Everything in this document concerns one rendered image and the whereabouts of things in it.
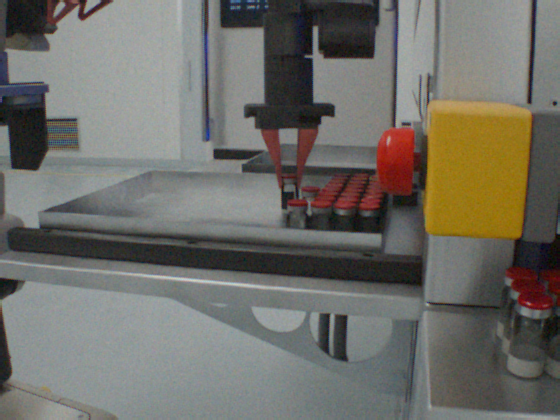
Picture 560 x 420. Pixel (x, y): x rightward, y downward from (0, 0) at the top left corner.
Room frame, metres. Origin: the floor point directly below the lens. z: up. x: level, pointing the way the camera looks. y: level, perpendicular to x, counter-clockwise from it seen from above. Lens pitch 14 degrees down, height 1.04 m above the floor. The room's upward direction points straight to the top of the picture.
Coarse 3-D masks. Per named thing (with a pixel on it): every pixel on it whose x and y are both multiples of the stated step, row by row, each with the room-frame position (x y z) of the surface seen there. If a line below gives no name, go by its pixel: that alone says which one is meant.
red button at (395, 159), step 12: (384, 132) 0.33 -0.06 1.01; (396, 132) 0.32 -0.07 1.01; (408, 132) 0.32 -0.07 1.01; (384, 144) 0.32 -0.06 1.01; (396, 144) 0.31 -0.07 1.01; (408, 144) 0.31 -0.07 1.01; (384, 156) 0.31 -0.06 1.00; (396, 156) 0.31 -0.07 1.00; (408, 156) 0.31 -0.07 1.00; (420, 156) 0.32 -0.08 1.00; (384, 168) 0.31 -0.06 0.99; (396, 168) 0.31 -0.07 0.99; (408, 168) 0.31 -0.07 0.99; (420, 168) 0.32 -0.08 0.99; (384, 180) 0.31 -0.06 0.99; (396, 180) 0.31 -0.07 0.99; (408, 180) 0.31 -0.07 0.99; (396, 192) 0.32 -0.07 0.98; (408, 192) 0.31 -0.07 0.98
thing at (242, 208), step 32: (96, 192) 0.63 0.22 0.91; (128, 192) 0.70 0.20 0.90; (160, 192) 0.77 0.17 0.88; (192, 192) 0.76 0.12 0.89; (224, 192) 0.75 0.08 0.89; (256, 192) 0.74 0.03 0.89; (64, 224) 0.52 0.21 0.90; (96, 224) 0.51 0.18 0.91; (128, 224) 0.50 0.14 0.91; (160, 224) 0.49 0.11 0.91; (192, 224) 0.49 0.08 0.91; (224, 224) 0.48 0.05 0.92; (256, 224) 0.60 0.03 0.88
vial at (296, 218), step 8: (296, 200) 0.52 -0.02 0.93; (304, 200) 0.52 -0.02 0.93; (288, 208) 0.51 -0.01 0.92; (296, 208) 0.50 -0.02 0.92; (304, 208) 0.51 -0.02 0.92; (288, 216) 0.51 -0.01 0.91; (296, 216) 0.51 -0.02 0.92; (304, 216) 0.51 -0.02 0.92; (288, 224) 0.51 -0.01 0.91; (296, 224) 0.50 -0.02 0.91; (304, 224) 0.51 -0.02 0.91
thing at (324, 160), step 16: (288, 144) 1.07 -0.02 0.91; (320, 144) 1.06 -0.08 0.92; (256, 160) 0.90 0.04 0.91; (272, 160) 1.00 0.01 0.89; (288, 160) 1.07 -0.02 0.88; (320, 160) 1.06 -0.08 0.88; (336, 160) 1.05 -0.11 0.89; (352, 160) 1.05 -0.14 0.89; (368, 160) 1.04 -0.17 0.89; (320, 176) 0.80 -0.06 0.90; (352, 176) 0.79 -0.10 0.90; (416, 176) 0.77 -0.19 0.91
